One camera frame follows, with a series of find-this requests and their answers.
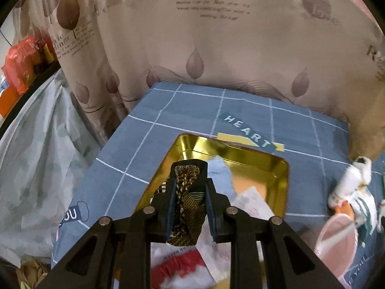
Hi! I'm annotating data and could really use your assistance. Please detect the orange rubber toy animal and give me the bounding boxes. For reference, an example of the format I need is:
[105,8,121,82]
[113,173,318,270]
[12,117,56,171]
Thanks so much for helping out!
[334,200,355,221]

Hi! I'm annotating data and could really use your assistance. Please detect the white spoon in mug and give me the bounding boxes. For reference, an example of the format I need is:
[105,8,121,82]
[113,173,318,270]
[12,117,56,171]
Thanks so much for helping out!
[314,222,356,256]

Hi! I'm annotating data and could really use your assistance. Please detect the orange plastic bag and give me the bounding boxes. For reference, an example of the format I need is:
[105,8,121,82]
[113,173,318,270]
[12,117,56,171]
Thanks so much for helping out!
[1,35,57,95]

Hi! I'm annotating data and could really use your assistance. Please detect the white fluffy sock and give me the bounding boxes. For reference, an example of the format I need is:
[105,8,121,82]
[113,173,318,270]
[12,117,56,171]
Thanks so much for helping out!
[327,156,372,210]

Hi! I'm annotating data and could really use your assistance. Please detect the pale green plastic sheet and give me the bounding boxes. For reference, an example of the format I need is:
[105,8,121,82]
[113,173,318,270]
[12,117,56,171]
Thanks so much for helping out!
[1,71,101,266]

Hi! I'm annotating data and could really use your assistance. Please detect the teal white printed cloth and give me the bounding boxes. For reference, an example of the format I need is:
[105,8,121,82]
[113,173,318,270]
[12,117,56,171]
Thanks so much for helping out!
[350,185,377,247]

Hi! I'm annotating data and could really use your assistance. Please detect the brown kraft paper bag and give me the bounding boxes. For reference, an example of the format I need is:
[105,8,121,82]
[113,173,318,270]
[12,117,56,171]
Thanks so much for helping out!
[348,94,384,161]

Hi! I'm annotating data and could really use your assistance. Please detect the gold red tin box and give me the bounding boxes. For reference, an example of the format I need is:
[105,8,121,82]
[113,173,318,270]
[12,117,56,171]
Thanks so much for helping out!
[136,133,289,217]

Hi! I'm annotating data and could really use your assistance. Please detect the beige leaf print curtain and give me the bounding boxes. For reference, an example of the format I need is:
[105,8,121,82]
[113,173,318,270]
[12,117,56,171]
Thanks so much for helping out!
[12,0,384,140]

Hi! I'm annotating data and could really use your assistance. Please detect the white paper card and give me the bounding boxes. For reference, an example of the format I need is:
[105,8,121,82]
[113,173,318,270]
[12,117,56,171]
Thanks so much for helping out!
[196,187,274,283]

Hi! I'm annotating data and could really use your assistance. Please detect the light blue terry towel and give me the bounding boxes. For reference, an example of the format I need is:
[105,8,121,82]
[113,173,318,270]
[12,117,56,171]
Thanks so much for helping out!
[207,156,237,200]

